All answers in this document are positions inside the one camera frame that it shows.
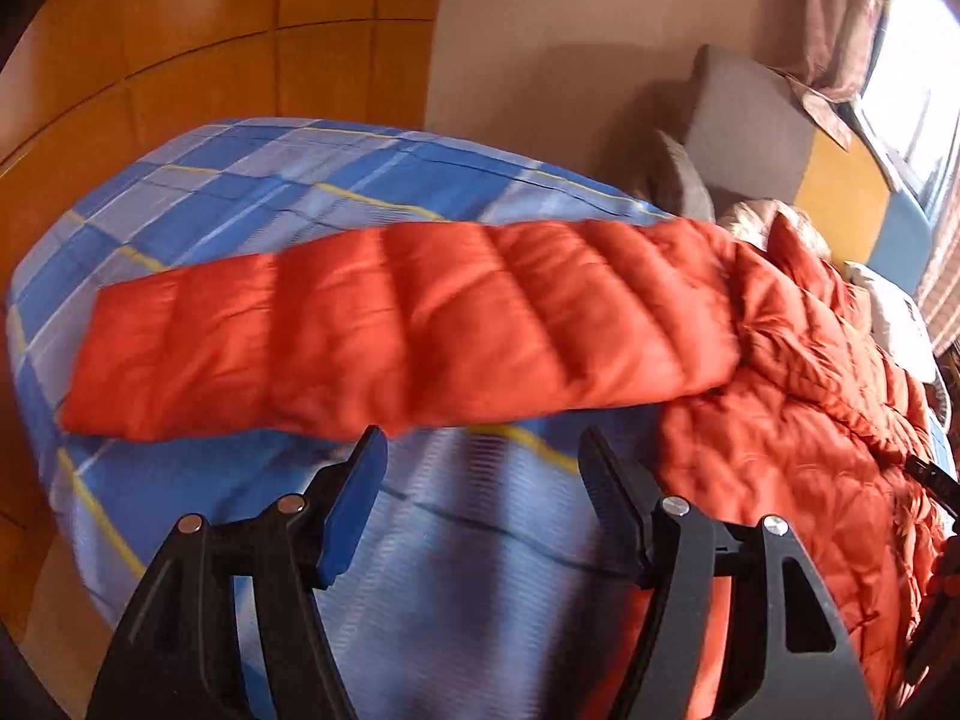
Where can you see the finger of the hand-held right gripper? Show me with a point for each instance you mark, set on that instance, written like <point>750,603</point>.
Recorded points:
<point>934,484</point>

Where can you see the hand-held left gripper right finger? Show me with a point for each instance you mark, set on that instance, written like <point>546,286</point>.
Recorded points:
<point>611,495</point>

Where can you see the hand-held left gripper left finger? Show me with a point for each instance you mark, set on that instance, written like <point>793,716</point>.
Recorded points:
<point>352,510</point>

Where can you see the orange down jacket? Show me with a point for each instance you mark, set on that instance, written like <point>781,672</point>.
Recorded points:
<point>420,315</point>

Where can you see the white printed pillow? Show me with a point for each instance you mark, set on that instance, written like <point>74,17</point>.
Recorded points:
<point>892,322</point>

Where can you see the brown striped curtain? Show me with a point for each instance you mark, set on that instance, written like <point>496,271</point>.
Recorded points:
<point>941,292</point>

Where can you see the beige quilted blanket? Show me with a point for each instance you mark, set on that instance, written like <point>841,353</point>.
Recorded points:
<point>750,217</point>

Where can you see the grey cushion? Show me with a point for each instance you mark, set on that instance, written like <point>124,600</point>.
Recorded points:
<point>686,180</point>

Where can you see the blue plaid bed sheet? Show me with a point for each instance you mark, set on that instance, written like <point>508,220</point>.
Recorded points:
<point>225,187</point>

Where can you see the grey yellow blue padded headboard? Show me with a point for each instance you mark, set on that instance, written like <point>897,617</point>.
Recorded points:
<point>742,127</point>

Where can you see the bright window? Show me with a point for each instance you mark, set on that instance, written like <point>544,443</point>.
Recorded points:
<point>911,90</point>

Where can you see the beige curtain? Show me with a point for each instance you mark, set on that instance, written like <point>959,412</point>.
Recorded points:
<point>832,15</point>

